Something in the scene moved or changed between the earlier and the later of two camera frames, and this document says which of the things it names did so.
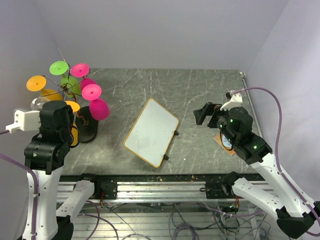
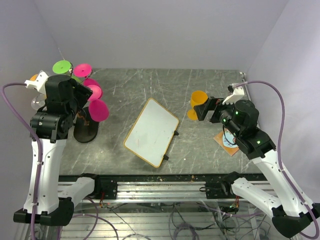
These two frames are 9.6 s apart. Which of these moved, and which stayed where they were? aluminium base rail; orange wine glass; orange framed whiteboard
Moved: orange wine glass
Stayed: orange framed whiteboard; aluminium base rail
